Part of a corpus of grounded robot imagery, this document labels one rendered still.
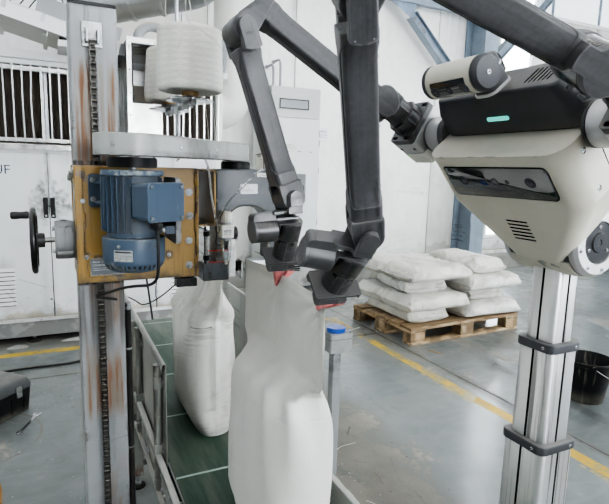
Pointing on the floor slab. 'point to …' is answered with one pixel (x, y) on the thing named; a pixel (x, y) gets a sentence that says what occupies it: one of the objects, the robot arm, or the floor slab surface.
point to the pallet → (462, 326)
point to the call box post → (334, 400)
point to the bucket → (591, 377)
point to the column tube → (82, 143)
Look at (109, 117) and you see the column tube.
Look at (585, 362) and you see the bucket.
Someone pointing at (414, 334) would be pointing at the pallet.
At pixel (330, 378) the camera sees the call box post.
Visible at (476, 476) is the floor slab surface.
